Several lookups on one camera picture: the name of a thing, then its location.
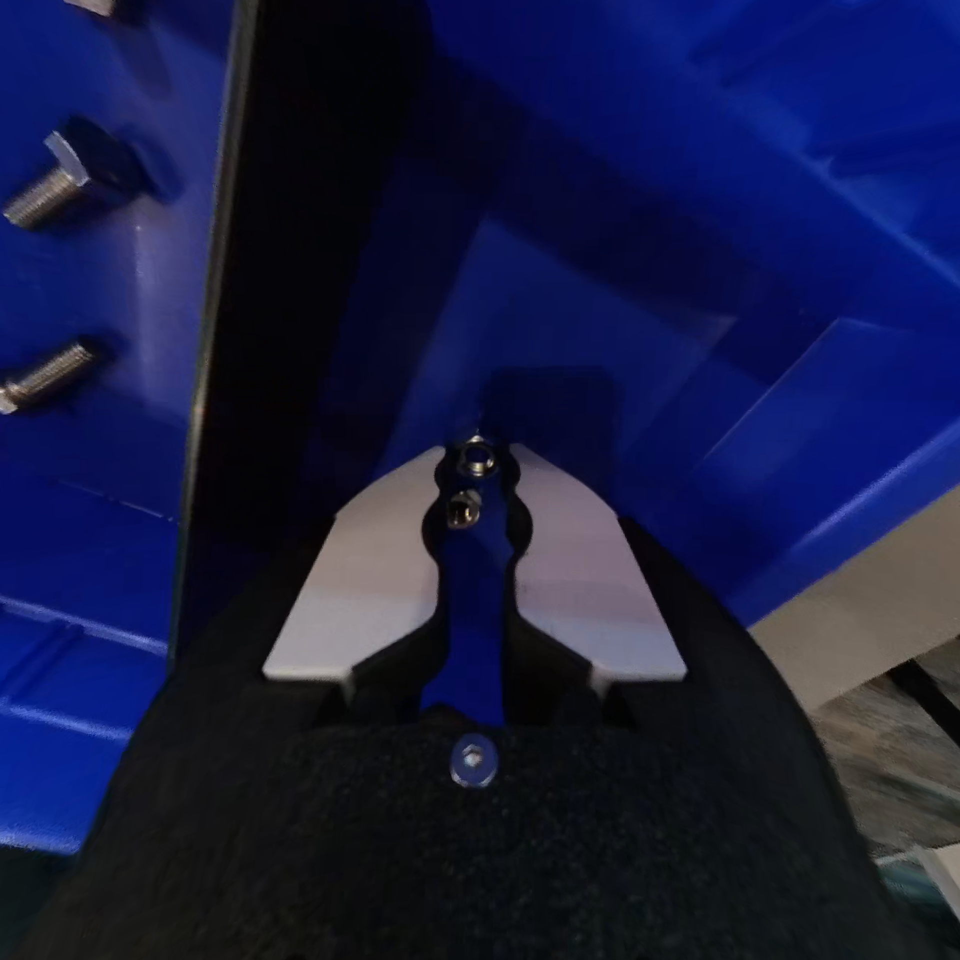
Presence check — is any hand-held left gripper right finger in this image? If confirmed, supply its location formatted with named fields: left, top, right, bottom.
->
left=501, top=442, right=689, bottom=726

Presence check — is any blue plastic bin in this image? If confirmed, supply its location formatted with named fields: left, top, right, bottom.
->
left=0, top=0, right=960, bottom=856

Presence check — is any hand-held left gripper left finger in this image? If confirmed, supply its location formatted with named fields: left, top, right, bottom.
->
left=262, top=444, right=454, bottom=726

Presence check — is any black bin divider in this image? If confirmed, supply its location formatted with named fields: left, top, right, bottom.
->
left=166, top=0, right=432, bottom=665

